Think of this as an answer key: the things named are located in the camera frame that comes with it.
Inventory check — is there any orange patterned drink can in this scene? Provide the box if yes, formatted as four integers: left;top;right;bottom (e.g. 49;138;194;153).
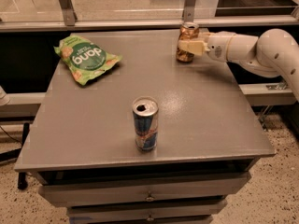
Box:
176;21;199;63

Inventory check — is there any green snack bag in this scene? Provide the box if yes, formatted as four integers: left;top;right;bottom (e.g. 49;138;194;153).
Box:
54;35;121;86

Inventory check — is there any black stand leg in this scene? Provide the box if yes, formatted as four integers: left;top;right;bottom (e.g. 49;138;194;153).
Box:
0;122;31;191

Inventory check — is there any grey metal railing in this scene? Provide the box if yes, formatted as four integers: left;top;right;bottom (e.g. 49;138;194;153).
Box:
0;0;299;32

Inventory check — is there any white object at left edge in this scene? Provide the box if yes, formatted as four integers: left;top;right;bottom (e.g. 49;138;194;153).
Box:
0;86;10;105

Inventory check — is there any blue silver energy drink can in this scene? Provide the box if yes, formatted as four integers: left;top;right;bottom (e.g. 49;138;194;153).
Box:
132;96;159;151

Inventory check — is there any upper grey drawer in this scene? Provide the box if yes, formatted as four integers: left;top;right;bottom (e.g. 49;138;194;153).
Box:
38;172;250;207

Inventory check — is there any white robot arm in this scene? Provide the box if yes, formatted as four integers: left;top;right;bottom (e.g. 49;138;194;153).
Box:
178;29;299;100

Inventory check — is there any grey drawer cabinet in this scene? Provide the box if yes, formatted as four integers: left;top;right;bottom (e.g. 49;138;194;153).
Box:
15;30;274;224

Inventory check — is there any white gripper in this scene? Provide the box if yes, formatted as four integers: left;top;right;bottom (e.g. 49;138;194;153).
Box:
178;32;235;62

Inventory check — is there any lower grey drawer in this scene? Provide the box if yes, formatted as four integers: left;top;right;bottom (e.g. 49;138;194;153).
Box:
67;200;227;224

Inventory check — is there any grey drawer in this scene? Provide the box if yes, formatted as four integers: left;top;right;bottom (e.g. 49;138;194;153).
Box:
67;200;227;224
38;172;250;207

